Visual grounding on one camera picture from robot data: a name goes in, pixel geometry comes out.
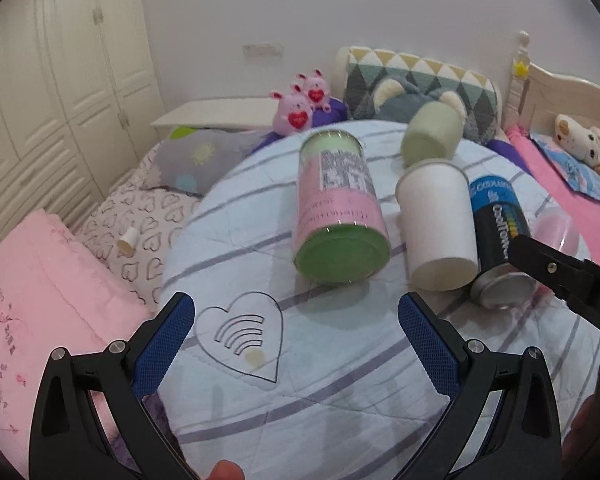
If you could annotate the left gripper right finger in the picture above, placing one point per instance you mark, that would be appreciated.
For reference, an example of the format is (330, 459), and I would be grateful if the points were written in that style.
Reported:
(523, 439)

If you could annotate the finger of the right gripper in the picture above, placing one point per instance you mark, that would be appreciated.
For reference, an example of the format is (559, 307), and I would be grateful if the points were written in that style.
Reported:
(575, 281)

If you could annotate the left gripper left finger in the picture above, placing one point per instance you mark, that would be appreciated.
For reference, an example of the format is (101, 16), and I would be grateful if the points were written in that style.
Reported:
(67, 439)

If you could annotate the blue black towel can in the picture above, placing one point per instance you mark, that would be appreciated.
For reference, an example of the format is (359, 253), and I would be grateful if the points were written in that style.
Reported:
(498, 219)

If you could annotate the pink clear cup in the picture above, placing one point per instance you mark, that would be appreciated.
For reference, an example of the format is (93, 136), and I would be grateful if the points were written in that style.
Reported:
(555, 228)

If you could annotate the white paper cup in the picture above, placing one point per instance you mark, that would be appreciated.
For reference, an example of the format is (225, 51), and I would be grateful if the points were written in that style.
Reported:
(438, 226)

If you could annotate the pale green cup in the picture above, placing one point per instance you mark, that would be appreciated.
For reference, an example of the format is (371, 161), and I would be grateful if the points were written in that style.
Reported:
(433, 133)

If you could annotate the right hand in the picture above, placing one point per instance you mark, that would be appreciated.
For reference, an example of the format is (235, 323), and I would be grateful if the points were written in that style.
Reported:
(581, 450)

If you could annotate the left hand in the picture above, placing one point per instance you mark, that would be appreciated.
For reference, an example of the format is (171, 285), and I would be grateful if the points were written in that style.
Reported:
(226, 470)

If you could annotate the pink fleece blanket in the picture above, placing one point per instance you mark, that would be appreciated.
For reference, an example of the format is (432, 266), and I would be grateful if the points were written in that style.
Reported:
(584, 211)

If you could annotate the blue cartoon pillow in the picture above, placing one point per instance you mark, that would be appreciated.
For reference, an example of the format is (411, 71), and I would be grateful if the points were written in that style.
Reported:
(580, 178)

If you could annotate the pink folded comforter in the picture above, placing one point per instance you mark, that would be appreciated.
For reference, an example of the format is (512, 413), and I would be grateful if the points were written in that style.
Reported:
(53, 293)

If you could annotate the white dog plush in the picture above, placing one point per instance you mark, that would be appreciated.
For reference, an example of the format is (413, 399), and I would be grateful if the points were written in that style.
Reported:
(580, 142)

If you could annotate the small cardboard roll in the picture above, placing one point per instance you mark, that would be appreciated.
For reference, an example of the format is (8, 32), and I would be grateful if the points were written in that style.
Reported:
(127, 243)

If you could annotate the light blue striped quilt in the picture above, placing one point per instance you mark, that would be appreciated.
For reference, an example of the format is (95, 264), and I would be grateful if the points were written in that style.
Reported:
(290, 379)

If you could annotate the cream wooden bed headboard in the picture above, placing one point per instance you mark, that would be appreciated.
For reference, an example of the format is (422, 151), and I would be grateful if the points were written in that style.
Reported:
(536, 95)

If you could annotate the heart patterned bed sheet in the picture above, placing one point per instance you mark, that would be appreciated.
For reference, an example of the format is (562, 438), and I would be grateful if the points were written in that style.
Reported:
(159, 214)

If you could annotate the pink green clear canister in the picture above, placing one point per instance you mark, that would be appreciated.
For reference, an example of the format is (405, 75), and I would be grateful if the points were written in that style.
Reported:
(340, 235)

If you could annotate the grey cat plush cushion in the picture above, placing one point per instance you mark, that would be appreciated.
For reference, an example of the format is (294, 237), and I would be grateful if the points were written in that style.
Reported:
(397, 100)

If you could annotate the grey sun pattern pillow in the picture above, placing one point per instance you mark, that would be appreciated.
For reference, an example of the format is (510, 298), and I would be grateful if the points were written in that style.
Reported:
(193, 163)

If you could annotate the triangle patterned headboard cushion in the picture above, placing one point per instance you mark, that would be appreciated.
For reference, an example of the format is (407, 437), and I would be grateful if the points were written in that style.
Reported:
(358, 71)

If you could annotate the cream wardrobe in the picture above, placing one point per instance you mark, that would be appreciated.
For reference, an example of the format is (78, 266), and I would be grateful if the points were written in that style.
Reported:
(78, 101)

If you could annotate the pink bunny plush rear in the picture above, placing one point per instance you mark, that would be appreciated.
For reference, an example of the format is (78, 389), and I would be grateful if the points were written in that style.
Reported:
(316, 89)

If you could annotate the pink bunny plush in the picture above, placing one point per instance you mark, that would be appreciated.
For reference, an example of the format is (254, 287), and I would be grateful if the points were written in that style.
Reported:
(294, 112)
(316, 89)

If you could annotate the pink bunny plush front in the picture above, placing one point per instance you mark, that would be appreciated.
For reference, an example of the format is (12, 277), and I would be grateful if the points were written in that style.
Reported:
(294, 112)

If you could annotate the white bedside table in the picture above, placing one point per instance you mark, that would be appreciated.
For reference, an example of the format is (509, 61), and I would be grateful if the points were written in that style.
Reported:
(225, 114)

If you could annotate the wall socket panel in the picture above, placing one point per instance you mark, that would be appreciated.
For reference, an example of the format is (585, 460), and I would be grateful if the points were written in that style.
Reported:
(263, 50)

